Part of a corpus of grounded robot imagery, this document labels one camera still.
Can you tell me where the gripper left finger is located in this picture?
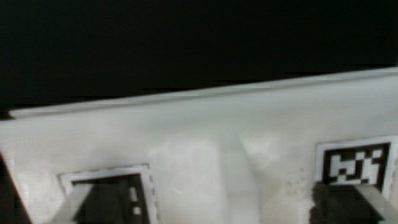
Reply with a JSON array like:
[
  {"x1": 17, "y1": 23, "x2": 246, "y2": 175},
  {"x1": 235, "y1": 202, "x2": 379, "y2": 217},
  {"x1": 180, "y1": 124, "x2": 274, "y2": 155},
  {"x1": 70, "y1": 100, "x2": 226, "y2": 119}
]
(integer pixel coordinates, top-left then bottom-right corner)
[{"x1": 52, "y1": 174, "x2": 150, "y2": 224}]

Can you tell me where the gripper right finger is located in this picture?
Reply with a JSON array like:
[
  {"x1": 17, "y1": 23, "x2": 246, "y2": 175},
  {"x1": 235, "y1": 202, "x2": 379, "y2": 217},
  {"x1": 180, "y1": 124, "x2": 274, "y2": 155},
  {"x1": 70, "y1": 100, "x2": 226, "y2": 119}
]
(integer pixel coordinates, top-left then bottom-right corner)
[{"x1": 310, "y1": 183, "x2": 398, "y2": 224}]

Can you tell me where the white cabinet door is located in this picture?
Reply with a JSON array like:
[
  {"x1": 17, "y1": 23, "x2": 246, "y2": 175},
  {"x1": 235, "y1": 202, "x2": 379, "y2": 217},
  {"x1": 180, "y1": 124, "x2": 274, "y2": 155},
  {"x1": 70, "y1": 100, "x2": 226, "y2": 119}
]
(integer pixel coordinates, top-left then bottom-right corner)
[{"x1": 0, "y1": 67, "x2": 398, "y2": 224}]

